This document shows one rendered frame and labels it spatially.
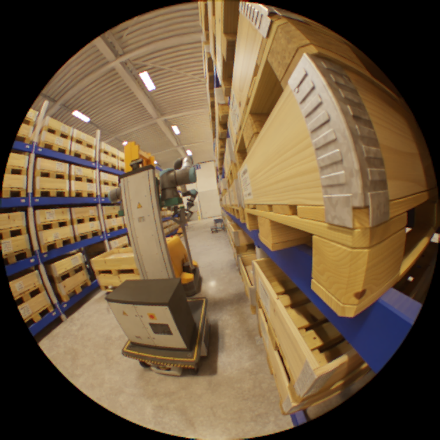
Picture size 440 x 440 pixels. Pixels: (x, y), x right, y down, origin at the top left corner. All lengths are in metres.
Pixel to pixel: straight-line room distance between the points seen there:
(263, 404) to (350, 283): 1.25
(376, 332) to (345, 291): 0.13
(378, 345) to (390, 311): 0.07
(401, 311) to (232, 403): 1.27
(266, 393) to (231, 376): 0.34
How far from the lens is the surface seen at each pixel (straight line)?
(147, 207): 1.30
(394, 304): 0.29
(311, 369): 0.44
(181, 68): 8.20
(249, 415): 1.36
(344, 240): 0.19
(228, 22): 0.91
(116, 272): 2.93
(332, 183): 0.19
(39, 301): 3.03
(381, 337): 0.31
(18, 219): 2.95
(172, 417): 1.47
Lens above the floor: 1.35
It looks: 6 degrees down
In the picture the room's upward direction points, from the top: 9 degrees counter-clockwise
